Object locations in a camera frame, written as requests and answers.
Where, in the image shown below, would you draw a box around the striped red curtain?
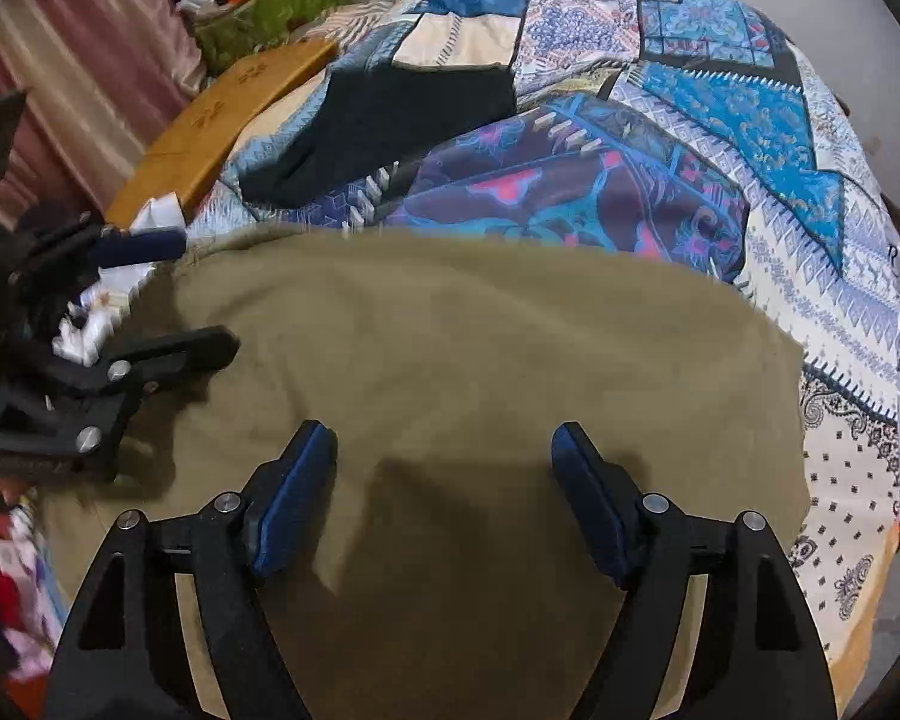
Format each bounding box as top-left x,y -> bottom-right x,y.
0,0 -> 206,227

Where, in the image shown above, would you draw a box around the khaki cargo pants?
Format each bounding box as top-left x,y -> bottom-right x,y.
41,227 -> 809,718

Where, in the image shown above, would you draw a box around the blue patchwork quilt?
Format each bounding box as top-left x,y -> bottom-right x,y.
193,0 -> 900,702

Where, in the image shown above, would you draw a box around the black folded garment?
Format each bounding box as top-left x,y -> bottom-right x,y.
240,65 -> 515,208

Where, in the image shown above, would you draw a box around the white crumpled cloth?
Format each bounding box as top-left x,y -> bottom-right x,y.
52,192 -> 185,366

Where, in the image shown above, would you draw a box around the wooden lap tray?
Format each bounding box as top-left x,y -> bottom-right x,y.
105,37 -> 336,227

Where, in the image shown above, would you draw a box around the green storage basket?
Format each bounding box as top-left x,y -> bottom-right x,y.
193,0 -> 351,76

